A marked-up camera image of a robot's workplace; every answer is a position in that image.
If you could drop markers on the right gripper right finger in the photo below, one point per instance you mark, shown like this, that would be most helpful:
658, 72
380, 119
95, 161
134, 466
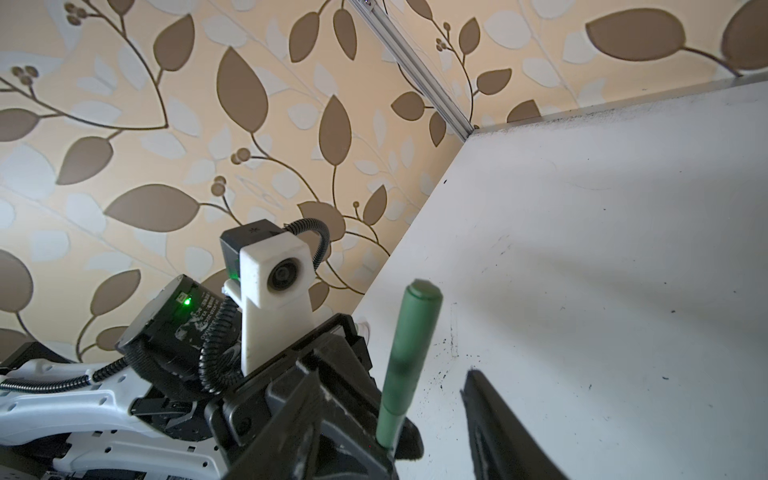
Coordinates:
500, 445

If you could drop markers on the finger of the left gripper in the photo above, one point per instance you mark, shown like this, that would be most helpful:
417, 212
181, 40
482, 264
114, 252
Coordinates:
348, 448

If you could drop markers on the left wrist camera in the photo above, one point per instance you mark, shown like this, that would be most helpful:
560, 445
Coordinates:
270, 272

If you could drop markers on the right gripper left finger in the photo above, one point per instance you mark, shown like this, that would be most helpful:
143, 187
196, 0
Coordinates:
288, 446

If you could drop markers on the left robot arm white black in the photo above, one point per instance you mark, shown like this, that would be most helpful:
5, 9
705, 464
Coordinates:
141, 416

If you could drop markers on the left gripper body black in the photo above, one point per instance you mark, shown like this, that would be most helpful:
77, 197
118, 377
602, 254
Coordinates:
239, 414

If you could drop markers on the green pen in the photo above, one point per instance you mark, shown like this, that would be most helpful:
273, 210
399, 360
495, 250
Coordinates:
388, 429

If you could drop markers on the green pen cap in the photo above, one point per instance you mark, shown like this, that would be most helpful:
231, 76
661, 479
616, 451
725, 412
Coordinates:
415, 327

